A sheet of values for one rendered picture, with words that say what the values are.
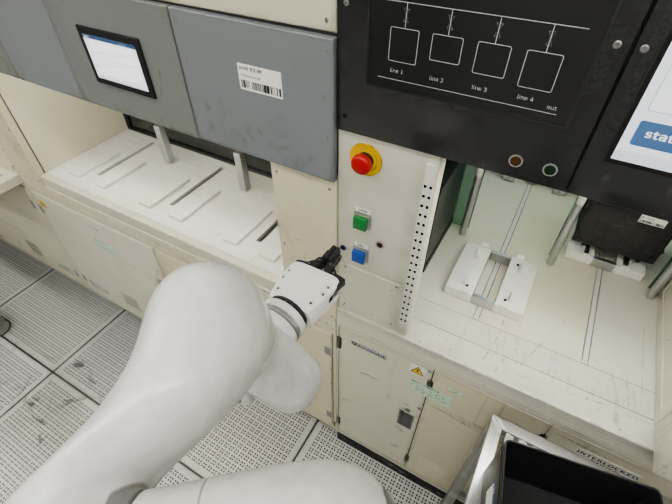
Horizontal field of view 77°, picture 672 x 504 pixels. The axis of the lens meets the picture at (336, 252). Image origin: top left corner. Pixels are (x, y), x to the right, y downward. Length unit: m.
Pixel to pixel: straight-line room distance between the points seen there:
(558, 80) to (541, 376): 0.72
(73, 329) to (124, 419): 2.30
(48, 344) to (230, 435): 1.08
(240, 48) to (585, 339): 1.05
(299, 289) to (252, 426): 1.29
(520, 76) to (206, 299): 0.52
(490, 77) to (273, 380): 0.50
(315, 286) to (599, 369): 0.76
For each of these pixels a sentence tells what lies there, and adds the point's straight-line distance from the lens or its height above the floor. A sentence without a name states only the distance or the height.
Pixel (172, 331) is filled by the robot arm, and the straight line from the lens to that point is 0.27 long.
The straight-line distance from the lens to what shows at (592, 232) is 1.40.
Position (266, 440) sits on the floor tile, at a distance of 1.93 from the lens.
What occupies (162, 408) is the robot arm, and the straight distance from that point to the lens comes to 0.26.
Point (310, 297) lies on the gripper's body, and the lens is 0.72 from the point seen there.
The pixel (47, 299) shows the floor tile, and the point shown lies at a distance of 2.78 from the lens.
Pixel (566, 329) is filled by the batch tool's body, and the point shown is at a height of 0.87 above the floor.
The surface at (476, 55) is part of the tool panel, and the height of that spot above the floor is 1.57.
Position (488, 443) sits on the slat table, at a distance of 1.15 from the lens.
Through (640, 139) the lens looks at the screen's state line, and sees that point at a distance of 0.69.
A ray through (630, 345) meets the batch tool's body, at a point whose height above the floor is 0.87.
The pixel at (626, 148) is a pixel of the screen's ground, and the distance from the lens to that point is 0.69.
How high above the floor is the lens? 1.78
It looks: 44 degrees down
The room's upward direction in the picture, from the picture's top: straight up
